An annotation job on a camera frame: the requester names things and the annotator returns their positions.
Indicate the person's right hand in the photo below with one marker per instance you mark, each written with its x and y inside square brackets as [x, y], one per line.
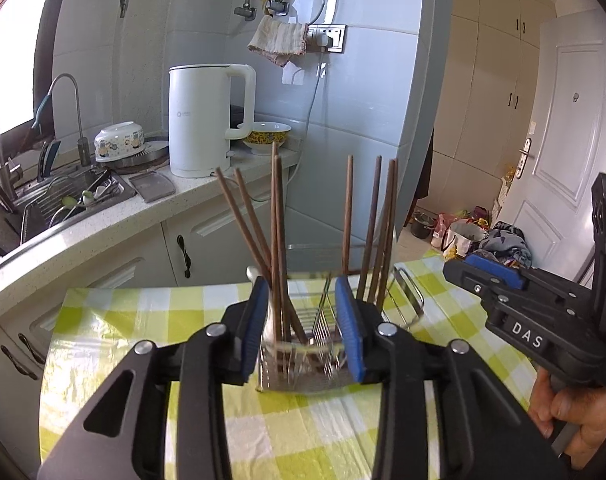
[584, 407]

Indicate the tall chrome kitchen faucet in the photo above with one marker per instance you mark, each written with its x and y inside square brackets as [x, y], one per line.
[10, 174]

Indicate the white electric kettle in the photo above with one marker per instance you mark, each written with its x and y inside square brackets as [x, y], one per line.
[199, 116]

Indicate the yellow patterned bowl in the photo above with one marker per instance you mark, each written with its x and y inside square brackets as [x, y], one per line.
[264, 134]

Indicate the thin chrome water faucet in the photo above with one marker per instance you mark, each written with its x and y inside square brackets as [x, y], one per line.
[71, 110]

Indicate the white shopping bag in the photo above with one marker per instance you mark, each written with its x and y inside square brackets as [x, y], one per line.
[461, 239]

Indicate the white hanging dishcloth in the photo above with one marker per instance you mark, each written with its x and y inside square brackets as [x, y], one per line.
[279, 41]

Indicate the grey rectangular lid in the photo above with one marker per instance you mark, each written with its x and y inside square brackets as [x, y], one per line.
[152, 186]

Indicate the yellow checked tablecloth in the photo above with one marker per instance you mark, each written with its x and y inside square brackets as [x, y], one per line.
[271, 435]

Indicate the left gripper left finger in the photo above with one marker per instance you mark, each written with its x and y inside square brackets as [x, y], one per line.
[244, 328]

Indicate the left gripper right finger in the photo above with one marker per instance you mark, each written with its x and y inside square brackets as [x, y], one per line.
[357, 321]

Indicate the white interior door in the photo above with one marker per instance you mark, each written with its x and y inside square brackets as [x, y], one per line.
[565, 147]

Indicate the dark curved chopstick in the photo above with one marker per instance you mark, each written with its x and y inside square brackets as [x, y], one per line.
[385, 268]
[282, 274]

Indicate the steel utensil drainer basket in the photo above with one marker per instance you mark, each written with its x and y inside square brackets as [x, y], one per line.
[320, 364]

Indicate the brown wooden chopstick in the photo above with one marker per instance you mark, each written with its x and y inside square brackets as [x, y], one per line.
[347, 220]
[275, 285]

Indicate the white cartoon bowl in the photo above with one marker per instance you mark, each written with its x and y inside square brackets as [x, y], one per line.
[119, 141]

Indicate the lower wall socket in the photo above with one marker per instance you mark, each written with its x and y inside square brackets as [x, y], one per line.
[328, 38]

